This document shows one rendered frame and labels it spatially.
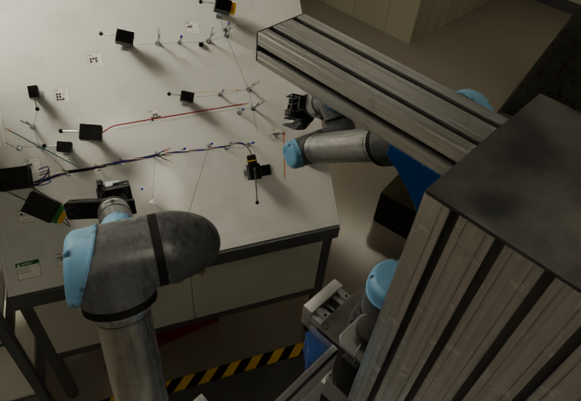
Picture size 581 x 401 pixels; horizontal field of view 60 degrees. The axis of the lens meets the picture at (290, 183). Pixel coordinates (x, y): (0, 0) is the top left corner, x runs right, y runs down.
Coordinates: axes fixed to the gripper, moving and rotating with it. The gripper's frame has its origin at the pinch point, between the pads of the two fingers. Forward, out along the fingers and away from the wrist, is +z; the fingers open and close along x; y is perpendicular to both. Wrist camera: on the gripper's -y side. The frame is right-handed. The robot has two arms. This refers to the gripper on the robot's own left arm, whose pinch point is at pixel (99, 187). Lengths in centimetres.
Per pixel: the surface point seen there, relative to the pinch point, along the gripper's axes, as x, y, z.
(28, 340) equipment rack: -87, -42, 77
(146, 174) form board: -10.1, 15.8, 35.8
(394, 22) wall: 12, 291, 291
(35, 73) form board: 27, -12, 51
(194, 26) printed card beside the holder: 37, 43, 51
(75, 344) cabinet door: -78, -21, 49
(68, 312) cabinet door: -58, -20, 39
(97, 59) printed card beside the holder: 29, 8, 50
